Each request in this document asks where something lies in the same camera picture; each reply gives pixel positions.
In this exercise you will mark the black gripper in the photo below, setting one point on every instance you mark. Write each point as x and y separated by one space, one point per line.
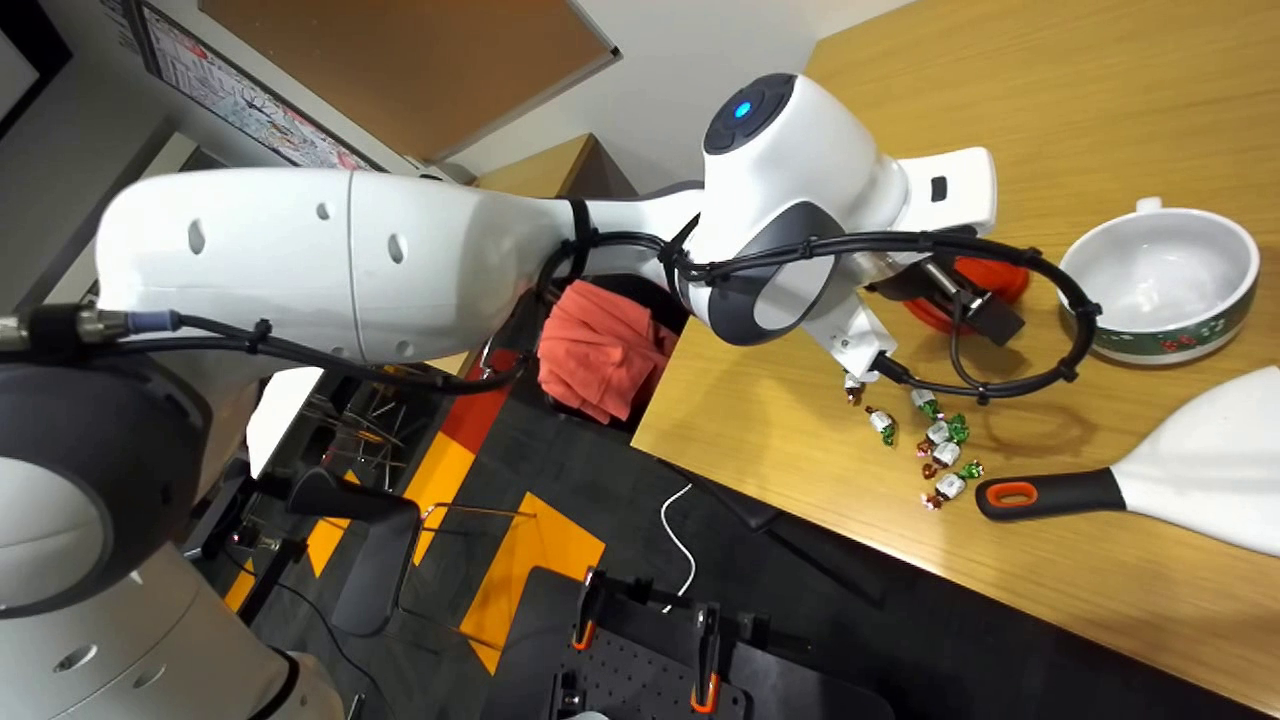
953 296

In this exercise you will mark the red lid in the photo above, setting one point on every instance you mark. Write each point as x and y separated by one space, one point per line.
992 277

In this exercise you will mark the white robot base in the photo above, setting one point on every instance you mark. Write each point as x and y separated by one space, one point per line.
103 612

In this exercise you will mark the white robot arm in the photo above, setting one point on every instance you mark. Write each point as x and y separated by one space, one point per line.
786 228

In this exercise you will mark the white green ceramic bowl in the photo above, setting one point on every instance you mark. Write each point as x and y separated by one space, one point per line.
1170 281

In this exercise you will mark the wrapped candy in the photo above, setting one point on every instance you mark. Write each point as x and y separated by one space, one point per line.
945 439
882 424
945 489
926 402

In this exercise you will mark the salmon pink jacket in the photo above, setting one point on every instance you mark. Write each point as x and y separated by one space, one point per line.
601 349

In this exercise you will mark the black orange clamp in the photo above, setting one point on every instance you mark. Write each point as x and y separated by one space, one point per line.
598 588
715 642

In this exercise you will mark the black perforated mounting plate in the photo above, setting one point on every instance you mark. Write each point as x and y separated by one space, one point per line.
615 676

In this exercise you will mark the white spatula black handle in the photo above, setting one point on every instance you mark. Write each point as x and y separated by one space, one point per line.
1213 471

